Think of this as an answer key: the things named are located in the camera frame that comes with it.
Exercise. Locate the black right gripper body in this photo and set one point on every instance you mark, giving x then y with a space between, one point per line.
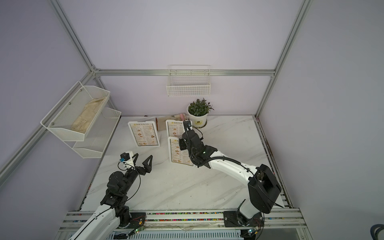
191 150

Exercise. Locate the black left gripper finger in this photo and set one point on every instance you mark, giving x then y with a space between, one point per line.
134 159
148 164

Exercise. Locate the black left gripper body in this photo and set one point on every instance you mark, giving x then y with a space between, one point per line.
140 170

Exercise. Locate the dim sum menu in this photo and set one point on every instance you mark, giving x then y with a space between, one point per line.
180 151
175 129
144 135

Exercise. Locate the white acrylic menu holder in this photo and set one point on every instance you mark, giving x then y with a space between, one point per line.
174 129
179 151
144 134

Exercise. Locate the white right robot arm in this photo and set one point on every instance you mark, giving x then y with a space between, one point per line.
263 186

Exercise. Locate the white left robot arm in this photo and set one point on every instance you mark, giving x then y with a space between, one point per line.
111 198

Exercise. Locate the beige oven mitt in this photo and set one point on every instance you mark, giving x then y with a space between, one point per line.
161 122

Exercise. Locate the potted green plant white pot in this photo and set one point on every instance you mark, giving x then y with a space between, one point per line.
198 112

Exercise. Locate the beige cloth in shelf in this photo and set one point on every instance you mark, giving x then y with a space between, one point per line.
84 120

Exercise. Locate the white two-tier mesh shelf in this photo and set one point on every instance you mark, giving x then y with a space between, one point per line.
94 142

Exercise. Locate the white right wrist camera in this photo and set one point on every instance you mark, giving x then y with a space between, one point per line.
187 125

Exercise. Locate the white wire wall basket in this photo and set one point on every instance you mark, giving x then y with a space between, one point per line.
189 80

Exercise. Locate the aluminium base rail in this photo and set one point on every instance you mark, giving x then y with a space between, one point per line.
193 224

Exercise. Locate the aluminium frame profiles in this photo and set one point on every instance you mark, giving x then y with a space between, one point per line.
135 38

